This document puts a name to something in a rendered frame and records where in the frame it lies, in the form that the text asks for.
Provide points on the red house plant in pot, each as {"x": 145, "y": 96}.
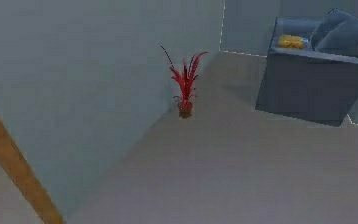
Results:
{"x": 185, "y": 85}

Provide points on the dark grey sofa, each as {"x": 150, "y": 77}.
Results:
{"x": 307, "y": 86}

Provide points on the yellow object on sofa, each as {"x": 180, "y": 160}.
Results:
{"x": 290, "y": 41}

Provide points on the grey-blue cushion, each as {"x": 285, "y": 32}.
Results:
{"x": 342, "y": 33}

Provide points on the wooden door frame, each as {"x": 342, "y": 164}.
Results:
{"x": 17, "y": 170}

